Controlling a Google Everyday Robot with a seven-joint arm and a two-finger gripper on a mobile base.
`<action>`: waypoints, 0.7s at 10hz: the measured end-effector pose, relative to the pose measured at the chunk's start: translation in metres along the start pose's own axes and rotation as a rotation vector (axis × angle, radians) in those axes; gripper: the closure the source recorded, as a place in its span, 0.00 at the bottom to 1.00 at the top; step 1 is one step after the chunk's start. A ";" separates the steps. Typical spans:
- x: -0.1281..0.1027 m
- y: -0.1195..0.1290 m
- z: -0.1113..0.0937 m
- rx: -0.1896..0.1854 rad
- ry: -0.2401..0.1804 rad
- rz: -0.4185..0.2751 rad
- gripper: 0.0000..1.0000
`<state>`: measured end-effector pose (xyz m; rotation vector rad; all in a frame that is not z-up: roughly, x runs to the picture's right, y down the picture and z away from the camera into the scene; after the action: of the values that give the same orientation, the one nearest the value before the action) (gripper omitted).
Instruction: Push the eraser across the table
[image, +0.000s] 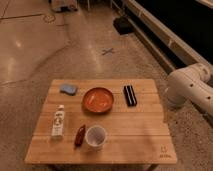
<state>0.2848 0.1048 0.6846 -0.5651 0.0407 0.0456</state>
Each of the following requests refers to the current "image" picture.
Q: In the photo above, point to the dark red packet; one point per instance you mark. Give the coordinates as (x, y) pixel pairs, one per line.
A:
(80, 135)

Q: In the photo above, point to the long metal rail frame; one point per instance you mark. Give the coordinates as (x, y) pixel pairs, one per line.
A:
(183, 27)

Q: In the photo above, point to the white plastic bottle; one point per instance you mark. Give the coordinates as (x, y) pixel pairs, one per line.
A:
(58, 123)

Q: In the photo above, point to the black whiteboard eraser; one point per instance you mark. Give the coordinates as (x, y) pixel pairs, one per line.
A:
(130, 95)

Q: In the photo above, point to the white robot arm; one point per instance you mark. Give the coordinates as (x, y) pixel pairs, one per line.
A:
(190, 83)

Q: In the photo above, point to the black floor box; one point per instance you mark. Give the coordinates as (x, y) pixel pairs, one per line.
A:
(122, 25)

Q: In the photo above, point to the grey object on floor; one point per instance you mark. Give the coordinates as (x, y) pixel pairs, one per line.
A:
(59, 5)

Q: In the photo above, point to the white cup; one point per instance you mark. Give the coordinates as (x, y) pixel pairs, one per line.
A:
(96, 136)

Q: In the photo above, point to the orange bowl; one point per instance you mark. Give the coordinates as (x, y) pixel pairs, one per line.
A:
(98, 100)

